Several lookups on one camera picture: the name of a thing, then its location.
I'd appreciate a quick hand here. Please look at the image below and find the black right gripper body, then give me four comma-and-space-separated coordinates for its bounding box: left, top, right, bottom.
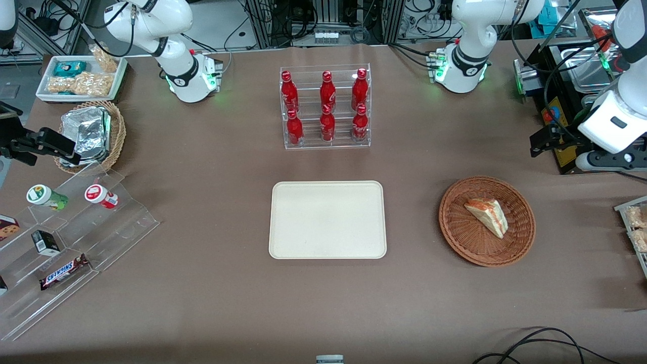
0, 126, 39, 166

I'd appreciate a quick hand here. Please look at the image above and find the triangular sandwich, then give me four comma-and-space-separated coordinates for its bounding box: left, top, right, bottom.
464, 198, 509, 239

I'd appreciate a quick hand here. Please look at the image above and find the small tan wicker basket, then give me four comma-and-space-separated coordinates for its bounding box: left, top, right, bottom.
53, 100, 127, 175

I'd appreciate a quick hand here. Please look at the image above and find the white rectangular snack tray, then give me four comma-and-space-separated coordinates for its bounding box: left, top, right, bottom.
35, 55, 128, 103

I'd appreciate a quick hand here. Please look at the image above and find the large brown wicker basket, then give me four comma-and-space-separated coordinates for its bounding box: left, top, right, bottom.
438, 175, 536, 267

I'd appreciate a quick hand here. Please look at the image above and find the cream rectangular plastic tray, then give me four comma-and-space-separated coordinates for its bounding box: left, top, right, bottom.
268, 180, 388, 260

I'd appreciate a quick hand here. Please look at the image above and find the silver foil container stack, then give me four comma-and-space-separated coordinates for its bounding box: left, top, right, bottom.
60, 106, 112, 164

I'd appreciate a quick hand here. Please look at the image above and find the green lid cup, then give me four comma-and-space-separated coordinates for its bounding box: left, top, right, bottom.
26, 184, 69, 211

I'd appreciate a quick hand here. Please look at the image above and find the red lid cup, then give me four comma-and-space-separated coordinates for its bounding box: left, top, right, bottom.
84, 184, 120, 210

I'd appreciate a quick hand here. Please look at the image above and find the black food warmer display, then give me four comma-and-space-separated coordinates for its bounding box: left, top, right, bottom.
513, 8, 647, 175

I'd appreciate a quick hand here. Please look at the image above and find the large clear peanut bag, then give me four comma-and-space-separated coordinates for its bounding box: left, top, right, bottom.
47, 72, 114, 97

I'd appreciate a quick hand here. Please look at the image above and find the teal snack packet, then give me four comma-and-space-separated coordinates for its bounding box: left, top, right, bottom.
53, 61, 87, 78

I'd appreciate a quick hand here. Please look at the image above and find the brown cookie box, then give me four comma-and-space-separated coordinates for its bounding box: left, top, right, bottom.
0, 214, 21, 242

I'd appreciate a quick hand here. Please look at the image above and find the clear acrylic stepped stand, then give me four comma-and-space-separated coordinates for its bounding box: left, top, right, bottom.
0, 162, 161, 342

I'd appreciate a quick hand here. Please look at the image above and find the small black carton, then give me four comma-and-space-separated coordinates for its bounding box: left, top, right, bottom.
31, 230, 62, 256

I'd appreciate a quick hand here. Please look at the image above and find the red food in warmer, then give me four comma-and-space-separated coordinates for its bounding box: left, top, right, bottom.
589, 23, 615, 54

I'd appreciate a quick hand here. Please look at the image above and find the small clear peanut bag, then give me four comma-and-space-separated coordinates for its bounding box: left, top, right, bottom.
89, 44, 120, 73

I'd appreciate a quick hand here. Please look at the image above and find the Snickers chocolate bar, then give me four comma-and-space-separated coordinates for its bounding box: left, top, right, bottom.
39, 253, 91, 291

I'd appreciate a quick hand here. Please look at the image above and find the teal box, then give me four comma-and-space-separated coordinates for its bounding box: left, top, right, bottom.
537, 0, 560, 36

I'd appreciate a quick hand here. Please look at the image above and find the red cola bottle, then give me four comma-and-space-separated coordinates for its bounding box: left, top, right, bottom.
351, 68, 368, 109
287, 109, 304, 147
320, 105, 336, 143
319, 71, 337, 109
281, 71, 300, 113
352, 104, 369, 144

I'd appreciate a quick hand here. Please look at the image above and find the clear acrylic bottle rack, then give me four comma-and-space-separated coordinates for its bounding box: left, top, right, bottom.
280, 63, 371, 150

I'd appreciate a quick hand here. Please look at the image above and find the metal wire rack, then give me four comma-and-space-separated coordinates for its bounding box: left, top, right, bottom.
614, 196, 647, 279

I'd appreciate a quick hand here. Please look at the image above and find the black floor cable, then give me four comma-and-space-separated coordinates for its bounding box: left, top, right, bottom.
473, 327, 586, 364
498, 338, 623, 364

